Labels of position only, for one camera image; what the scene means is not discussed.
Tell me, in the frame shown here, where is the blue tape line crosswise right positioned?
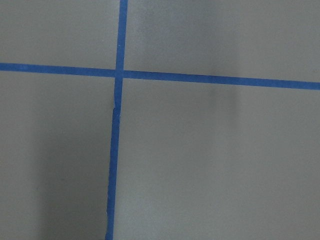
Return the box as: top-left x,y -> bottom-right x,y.
0,62 -> 320,91

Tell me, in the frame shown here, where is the blue tape line lengthwise right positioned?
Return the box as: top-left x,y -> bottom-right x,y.
104,0 -> 128,240

